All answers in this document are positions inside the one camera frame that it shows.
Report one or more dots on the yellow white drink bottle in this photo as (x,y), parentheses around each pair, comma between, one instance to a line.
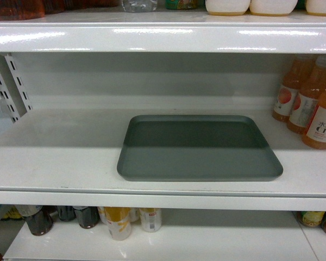
(118,221)

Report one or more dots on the white barcode drink bottle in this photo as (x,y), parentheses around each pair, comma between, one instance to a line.
(151,219)

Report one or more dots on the clear water bottle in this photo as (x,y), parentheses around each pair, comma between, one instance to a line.
(139,6)

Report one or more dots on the orange juice bottle middle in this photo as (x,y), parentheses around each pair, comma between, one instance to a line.
(307,98)

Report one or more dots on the white jug right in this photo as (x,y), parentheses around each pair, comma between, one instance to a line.
(316,7)

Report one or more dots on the white jug middle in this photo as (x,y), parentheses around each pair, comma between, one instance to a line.
(272,7)

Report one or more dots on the silver rectangular metal tray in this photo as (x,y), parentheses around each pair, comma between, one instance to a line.
(196,148)

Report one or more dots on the white jug left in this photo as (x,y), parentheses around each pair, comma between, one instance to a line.
(227,7)

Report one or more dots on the dark drink bottle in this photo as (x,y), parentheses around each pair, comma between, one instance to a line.
(87,216)

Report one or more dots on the white metal store shelf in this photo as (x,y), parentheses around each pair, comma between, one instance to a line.
(71,82)

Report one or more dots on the dark soy sauce bottle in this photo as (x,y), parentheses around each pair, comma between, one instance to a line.
(39,223)

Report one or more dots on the orange juice bottle back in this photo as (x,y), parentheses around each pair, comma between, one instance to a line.
(291,83)

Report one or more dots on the orange juice bottle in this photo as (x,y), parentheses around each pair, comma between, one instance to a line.
(315,134)
(307,98)
(291,83)

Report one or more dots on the white jug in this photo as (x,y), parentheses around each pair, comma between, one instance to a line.
(227,7)
(316,7)
(272,7)

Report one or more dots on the orange juice bottle front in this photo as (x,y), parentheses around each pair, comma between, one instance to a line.
(315,134)

